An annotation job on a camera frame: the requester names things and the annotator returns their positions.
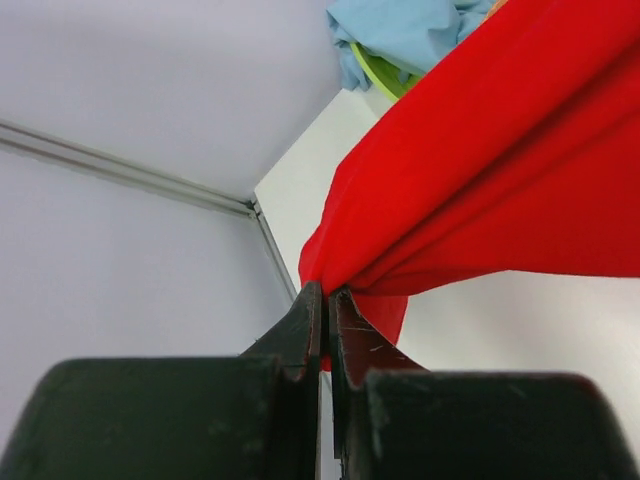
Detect red printed t shirt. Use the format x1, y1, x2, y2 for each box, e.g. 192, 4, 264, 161
298, 1, 639, 342

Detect light blue t shirt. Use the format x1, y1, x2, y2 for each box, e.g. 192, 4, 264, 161
326, 0, 495, 91

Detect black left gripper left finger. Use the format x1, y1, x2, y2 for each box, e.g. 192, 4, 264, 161
1, 283, 323, 479

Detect green plastic basin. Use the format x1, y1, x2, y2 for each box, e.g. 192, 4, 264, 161
350, 43, 421, 102

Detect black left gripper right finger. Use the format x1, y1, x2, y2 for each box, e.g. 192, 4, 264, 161
327, 289, 639, 479

